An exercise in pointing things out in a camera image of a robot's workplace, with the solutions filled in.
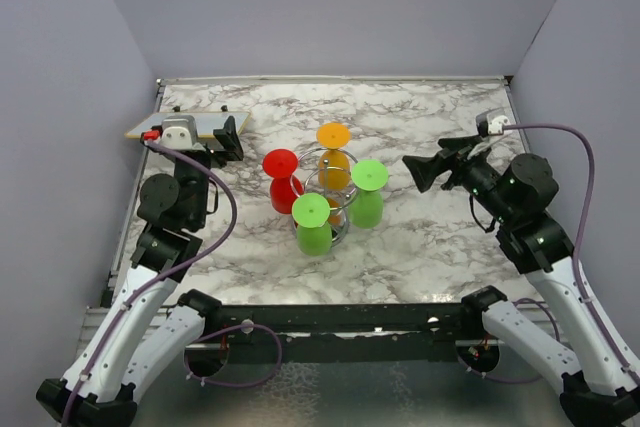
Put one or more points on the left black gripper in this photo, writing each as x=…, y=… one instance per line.
x=231, y=149

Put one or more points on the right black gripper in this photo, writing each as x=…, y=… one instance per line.
x=425, y=170

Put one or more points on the red wine glass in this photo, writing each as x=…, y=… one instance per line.
x=285, y=188

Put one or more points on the green wine glass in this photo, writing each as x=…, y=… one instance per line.
x=369, y=177
x=311, y=212

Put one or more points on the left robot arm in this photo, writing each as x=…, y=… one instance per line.
x=106, y=383

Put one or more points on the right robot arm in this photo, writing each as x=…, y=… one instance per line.
x=593, y=371

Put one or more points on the orange wine glass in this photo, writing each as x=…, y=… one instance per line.
x=336, y=214
x=333, y=164

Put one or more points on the chrome wine glass rack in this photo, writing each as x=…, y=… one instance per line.
x=316, y=168

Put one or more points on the lower orange wine glass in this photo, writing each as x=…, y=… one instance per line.
x=336, y=214

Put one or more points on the small whiteboard yellow frame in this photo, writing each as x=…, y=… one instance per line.
x=206, y=122

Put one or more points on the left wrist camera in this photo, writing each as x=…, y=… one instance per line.
x=179, y=133

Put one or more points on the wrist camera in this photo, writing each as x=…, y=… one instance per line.
x=491, y=123
x=179, y=133

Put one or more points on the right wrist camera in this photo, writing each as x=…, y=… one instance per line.
x=491, y=123

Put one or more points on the black front mounting rail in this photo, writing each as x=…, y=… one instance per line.
x=335, y=333

